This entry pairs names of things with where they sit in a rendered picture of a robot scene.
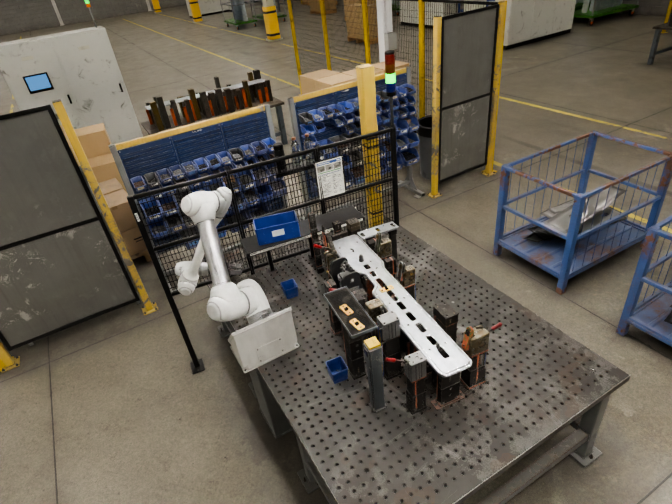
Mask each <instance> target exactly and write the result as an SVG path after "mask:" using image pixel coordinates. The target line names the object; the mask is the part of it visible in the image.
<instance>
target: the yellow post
mask: <svg viewBox="0 0 672 504"><path fill-rule="evenodd" d="M356 73H357V86H358V98H359V110H360V123H361V135H365V134H369V133H372V132H376V131H378V125H377V117H376V88H375V72H374V66H373V65H370V64H364V65H359V66H357V67H356ZM373 138H374V141H375V142H374V149H372V148H373V142H372V141H373ZM370 140H371V150H368V152H367V151H365V153H364V145H362V147H363V160H364V164H365V158H364V157H366V163H368V157H367V156H370V157H369V165H368V164H366V166H365V165H364V172H365V177H366V171H365V170H367V176H369V170H368V169H371V170H370V175H372V168H374V169H373V178H372V176H370V178H369V177H367V179H366V178H365V183H368V182H370V183H372V182H371V181H374V182H376V181H375V180H377V181H379V180H378V174H377V173H378V168H379V179H381V173H380V167H379V166H380V161H378V163H377V155H375V161H376V162H375V163H374V162H373V161H374V156H372V164H371V163H370V162H371V154H372V155H374V153H375V154H377V152H378V153H379V141H377V147H378V148H375V147H376V136H374V137H370V138H366V139H364V141H363V139H362V144H365V143H367V142H370ZM365 150H367V144H365ZM375 167H378V168H376V178H375V175H374V174H375ZM368 184H369V183H368ZM374 187H375V188H374V192H373V188H372V187H371V192H370V189H369V188H368V191H367V190H366V195H369V204H368V202H367V207H369V208H370V212H372V210H373V211H376V210H378V211H376V216H377V217H376V220H375V212H373V217H374V218H372V213H370V217H369V214H368V222H369V224H370V221H371V223H374V222H376V223H374V226H377V225H380V224H381V216H382V220H383V215H382V214H383V209H382V208H383V205H382V204H381V210H379V209H380V204H379V203H380V200H381V203H382V198H380V197H382V192H380V195H379V193H376V186H374ZM373 193H375V194H373ZM370 194H372V195H370ZM371 196H372V205H371V201H370V200H371ZM374 197H375V206H373V205H374V200H373V199H374ZM376 198H379V199H378V204H379V205H378V208H377V205H376V204H377V199H376ZM370 206H372V207H370ZM369 208H367V209H368V213H369ZM378 213H379V215H381V216H379V221H380V222H379V223H378V222H377V221H378ZM369 218H371V219H369Z"/></svg>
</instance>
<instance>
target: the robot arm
mask: <svg viewBox="0 0 672 504"><path fill-rule="evenodd" d="M231 201H232V192H231V190H230V189H228V188H227V187H220V188H218V189H217V191H198V192H193V193H191V194H188V195H187V196H185V197H184V198H183V199H182V201H181V208H182V211H183V212H184V213H185V214H186V215H187V216H189V217H190V218H191V219H192V221H193V222H194V223H195V224H197V227H198V231H199V235H200V240H199V243H198V246H197V249H196V252H195V254H194V257H193V260H192V261H183V262H179V263H177V264H176V266H175V274H176V275H178V276H180V277H179V280H178V291H179V292H180V293H181V294H182V295H190V294H192V293H193V292H194V290H195V287H196V286H197V282H198V279H199V276H208V274H209V275H211V279H212V283H213V286H214V287H212V289H211V291H210V299H209V301H208V303H207V313H208V315H209V317H210V318H211V319H212V320H214V321H218V322H227V321H232V320H235V319H238V318H240V317H242V316H246V318H247V320H248V323H249V325H251V324H253V323H255V322H258V321H260V320H262V319H264V318H267V317H269V316H271V315H273V314H275V313H278V312H275V313H273V312H272V310H271V308H270V306H269V303H268V300H267V298H266V296H265V294H264V292H263V290H262V288H261V287H260V285H259V284H258V283H257V282H256V281H254V280H252V279H247V280H243V281H241V282H239V283H238V284H237V286H236V284H234V283H233V282H231V280H230V277H229V276H231V275H242V270H230V271H229V270H228V269H227V268H241V264H229V263H226V262H225V258H224V255H223V251H222V247H221V244H220V240H219V236H218V233H217V229H216V227H217V225H218V224H219V222H220V221H221V220H222V219H223V217H224V216H225V214H226V213H227V211H228V209H229V207H230V204H231ZM204 254H205V257H206V260H207V262H202V259H203V257H204ZM249 325H248V326H249Z"/></svg>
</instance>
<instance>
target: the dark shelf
mask: <svg viewBox="0 0 672 504"><path fill-rule="evenodd" d="M315 218H316V226H317V227H316V228H317V229H318V232H317V234H318V235H320V234H322V227H321V226H322V225H323V226H324V228H325V230H328V232H329V231H331V229H333V225H332V222H333V221H336V220H339V221H340V222H341V227H345V226H346V220H349V219H352V218H356V219H357V220H358V221H359V222H361V221H364V220H365V217H364V216H363V215H362V214H361V213H360V212H359V211H358V210H357V209H356V208H355V207H354V206H353V205H351V206H348V207H345V208H342V209H338V210H335V211H332V212H328V213H325V214H322V215H319V216H315ZM298 223H299V229H300V235H301V236H300V237H296V238H292V239H287V240H283V241H278V242H274V243H269V244H265V245H260V246H259V244H258V241H257V237H256V235H253V236H250V237H247V238H243V239H240V243H241V245H242V247H243V249H244V251H245V253H246V255H247V257H251V256H254V255H257V254H260V253H263V252H266V251H269V250H272V249H275V248H278V247H282V246H285V245H288V244H291V243H295V242H298V241H301V240H304V239H307V238H310V237H311V231H310V225H309V219H306V220H302V221H299V222H298ZM333 230H334V229H333Z"/></svg>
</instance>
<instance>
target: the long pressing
mask: <svg viewBox="0 0 672 504"><path fill-rule="evenodd" d="M333 244H334V247H335V250H337V253H336V254H337V256H338V257H339V258H340V257H346V258H347V260H348V263H349V264H350V266H351V267H352V268H353V269H355V270H356V271H357V272H358V273H359V274H360V275H364V276H366V277H367V278H368V279H369V280H370V282H371V283H372V284H373V285H374V289H373V291H372V295H373V297H374V298H375V299H377V298H379V299H380V300H381V301H382V303H383V304H384V306H385V307H386V308H387V310H388V312H390V311H394V312H395V314H396V315H397V316H398V317H399V318H400V329H401V331H402V332H403V333H404V334H405V336H406V337H407V338H408V339H409V340H410V342H411V343H412V344H413V345H414V346H415V348H416V349H417V350H418V351H420V352H421V353H422V354H423V355H424V357H425V358H426V361H427V362H428V363H429V365H430V366H431V367H432V368H433V369H434V371H435V372H436V373H437V374H438V375H439V376H441V377H444V378H447V377H450V376H452V375H455V374H457V373H459V372H461V371H464V370H466V369H468V368H470V367H471V366H472V360H471V359H470V358H469V357H468V355H467V354H466V353H465V352H464V351H463V350H462V349H461V348H460V347H459V346H458V345H457V344H456V343H455V342H454V341H453V340H452V339H451V337H450V336H449V335H448V334H447V333H446V332H445V331H444V330H443V329H442V328H441V327H440V326H439V325H438V324H437V323H436V322H435V321H434V319H433V318H432V317H431V316H430V315H429V314H428V313H427V312H426V311H425V310H424V309H423V308H422V307H421V306H420V305H419V304H418V303H417V301H416V300H415V299H414V298H413V297H412V296H411V295H410V294H409V293H408V292H407V291H406V290H405V289H404V288H403V287H402V286H401V285H400V284H399V282H398V281H397V280H396V279H395V278H394V277H393V276H392V275H391V274H390V273H389V272H388V271H387V270H386V269H385V266H384V262H383V260H382V259H381V258H380V257H379V256H378V255H377V254H376V253H375V252H374V251H373V250H372V249H371V248H370V247H369V246H368V245H367V244H366V243H365V242H364V241H363V240H362V239H361V238H360V237H359V236H358V235H355V234H354V235H350V236H347V237H344V238H341V239H338V240H334V241H333ZM351 248H352V250H351ZM353 249H354V252H352V251H353ZM360 254H362V255H363V256H364V261H363V262H359V255H360ZM370 261H371V262H370ZM364 265H368V266H369V267H370V269H366V268H365V267H364ZM370 272H374V273H375V274H376V275H377V276H374V277H373V276H372V275H371V274H370ZM376 279H381V280H382V281H383V283H384V284H385V285H386V286H389V285H392V286H393V287H394V289H392V290H389V291H392V293H393V294H394V295H395V296H396V297H397V298H398V299H399V300H398V301H394V300H393V299H392V298H391V297H390V296H389V295H388V294H387V291H386V292H383V293H381V291H380V290H379V289H381V288H382V287H381V286H380V284H379V283H378V282H377V281H376ZM404 297H405V298H404ZM398 302H401V303H402V304H403V305H404V306H405V307H406V309H404V310H402V309H401V308H400V307H399V306H398V305H397V304H396V303H398ZM389 303H390V304H389ZM408 312H410V313H411V314H412V315H413V316H414V317H415V318H416V320H414V321H411V320H410V319H409V317H408V316H407V315H406V313H408ZM418 323H420V324H421V325H422V326H423V327H424V328H425V329H426V332H421V331H420V330H419V329H418V328H417V327H416V324H418ZM408 324H409V325H408ZM429 335H431V336H432V337H433V338H434V339H435V341H436V342H439V343H440V347H439V348H443V349H444V351H445V352H446V353H447V354H448V355H449V357H448V358H444V357H443V356H442V355H441V354H440V353H439V352H438V350H437V349H439V348H436V347H435V345H436V344H435V345H432V344H431V342H430V341H429V340H428V339H427V338H426V336H429ZM445 342H446V343H445ZM429 349H430V350H429Z"/></svg>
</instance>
